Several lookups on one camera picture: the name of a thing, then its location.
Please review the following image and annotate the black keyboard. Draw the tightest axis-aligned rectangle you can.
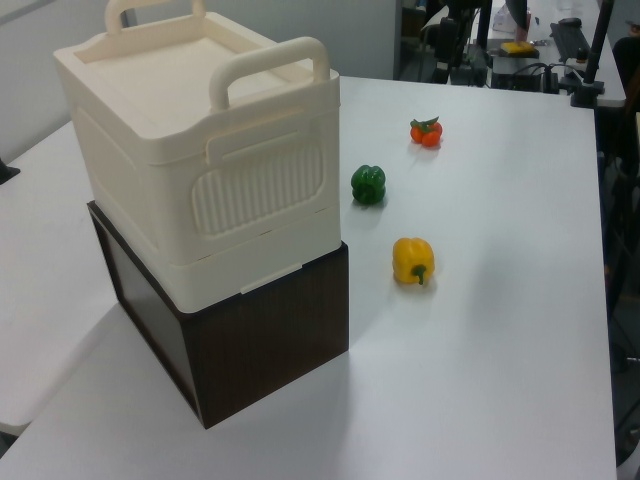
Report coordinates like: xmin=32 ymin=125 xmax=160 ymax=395
xmin=549 ymin=22 xmax=594 ymax=65

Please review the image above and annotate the cream plastic storage cabinet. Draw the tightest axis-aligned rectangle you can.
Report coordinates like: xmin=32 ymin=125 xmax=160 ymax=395
xmin=52 ymin=0 xmax=344 ymax=317

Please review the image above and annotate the green bell pepper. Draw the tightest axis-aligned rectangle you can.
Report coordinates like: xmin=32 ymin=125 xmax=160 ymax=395
xmin=349 ymin=163 xmax=388 ymax=205

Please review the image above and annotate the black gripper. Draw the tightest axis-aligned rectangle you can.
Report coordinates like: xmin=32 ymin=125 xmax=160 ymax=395
xmin=612 ymin=36 xmax=640 ymax=119

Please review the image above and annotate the black metal frame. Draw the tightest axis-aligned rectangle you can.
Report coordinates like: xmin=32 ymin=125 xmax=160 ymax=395
xmin=599 ymin=149 xmax=640 ymax=469

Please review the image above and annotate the yellow bell pepper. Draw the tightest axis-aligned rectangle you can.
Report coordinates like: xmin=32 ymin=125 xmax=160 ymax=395
xmin=391 ymin=236 xmax=436 ymax=287

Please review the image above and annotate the black clamp pole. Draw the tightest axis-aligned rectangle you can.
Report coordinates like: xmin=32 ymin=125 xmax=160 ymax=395
xmin=569 ymin=0 xmax=617 ymax=107

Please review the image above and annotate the black electronics box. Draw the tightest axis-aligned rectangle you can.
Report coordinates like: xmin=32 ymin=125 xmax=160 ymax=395
xmin=492 ymin=58 xmax=562 ymax=94

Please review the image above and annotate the yellow sponge block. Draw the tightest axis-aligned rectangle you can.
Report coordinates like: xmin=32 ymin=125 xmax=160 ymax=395
xmin=499 ymin=41 xmax=540 ymax=58

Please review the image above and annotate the dark brown wooden box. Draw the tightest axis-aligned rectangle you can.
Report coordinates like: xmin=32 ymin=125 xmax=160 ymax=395
xmin=87 ymin=199 xmax=351 ymax=431

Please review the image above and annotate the black equipment stand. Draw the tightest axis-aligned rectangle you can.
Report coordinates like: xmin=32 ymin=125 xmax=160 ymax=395
xmin=432 ymin=0 xmax=494 ymax=87

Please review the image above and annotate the orange tangerine cluster with leaves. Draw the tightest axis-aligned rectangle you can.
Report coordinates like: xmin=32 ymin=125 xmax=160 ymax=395
xmin=408 ymin=114 xmax=445 ymax=149

